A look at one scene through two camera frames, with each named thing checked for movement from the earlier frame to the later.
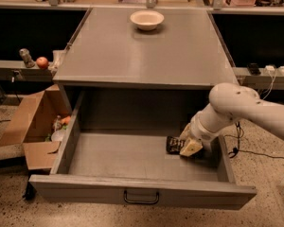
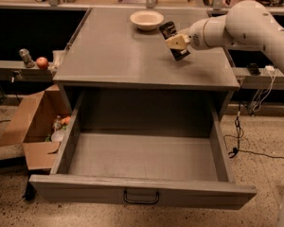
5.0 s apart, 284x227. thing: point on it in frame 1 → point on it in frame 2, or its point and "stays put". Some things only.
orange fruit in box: (65, 120) stays put
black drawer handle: (139, 201) stays put
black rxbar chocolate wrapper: (173, 145) → (168, 29)
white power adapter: (270, 67) stays put
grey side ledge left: (15, 71) stays put
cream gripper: (200, 131) → (196, 35)
